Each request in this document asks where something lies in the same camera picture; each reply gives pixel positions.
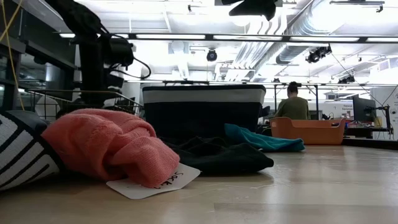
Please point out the black computer monitor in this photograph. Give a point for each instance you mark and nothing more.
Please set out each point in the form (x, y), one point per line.
(363, 109)

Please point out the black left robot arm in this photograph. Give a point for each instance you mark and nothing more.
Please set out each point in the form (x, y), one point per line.
(77, 15)

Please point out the black ceiling lamp cluster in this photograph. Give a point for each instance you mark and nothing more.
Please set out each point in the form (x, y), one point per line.
(317, 54)

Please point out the person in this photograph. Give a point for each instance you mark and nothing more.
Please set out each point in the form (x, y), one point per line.
(293, 107)

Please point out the red small basket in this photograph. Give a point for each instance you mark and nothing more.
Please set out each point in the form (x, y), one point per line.
(308, 133)

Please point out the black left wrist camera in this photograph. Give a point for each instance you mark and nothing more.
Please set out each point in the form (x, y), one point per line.
(119, 51)

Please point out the grey briefs white waistband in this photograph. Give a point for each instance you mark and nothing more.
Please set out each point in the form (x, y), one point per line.
(21, 149)

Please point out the black shirt cloth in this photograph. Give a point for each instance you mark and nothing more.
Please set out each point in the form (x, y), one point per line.
(217, 155)

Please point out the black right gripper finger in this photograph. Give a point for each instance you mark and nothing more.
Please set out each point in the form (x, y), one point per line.
(258, 9)

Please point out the teal sock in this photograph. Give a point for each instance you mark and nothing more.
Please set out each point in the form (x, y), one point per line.
(261, 141)

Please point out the black workstation frame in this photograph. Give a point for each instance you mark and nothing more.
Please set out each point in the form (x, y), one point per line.
(275, 99)

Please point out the bright pink sock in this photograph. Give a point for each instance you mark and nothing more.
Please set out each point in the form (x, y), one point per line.
(102, 143)

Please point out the black round ceiling lamp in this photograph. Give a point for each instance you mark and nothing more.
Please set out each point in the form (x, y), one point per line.
(212, 56)

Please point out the white cloth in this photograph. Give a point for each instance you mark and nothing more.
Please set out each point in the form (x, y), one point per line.
(46, 109)

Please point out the navy white-striped fabric bin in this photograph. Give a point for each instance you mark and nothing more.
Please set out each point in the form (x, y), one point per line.
(202, 112)

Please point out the LED light bar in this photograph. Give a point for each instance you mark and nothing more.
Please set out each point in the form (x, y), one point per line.
(248, 38)

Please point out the white handwritten socks label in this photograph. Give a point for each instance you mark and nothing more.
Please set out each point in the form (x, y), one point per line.
(183, 179)

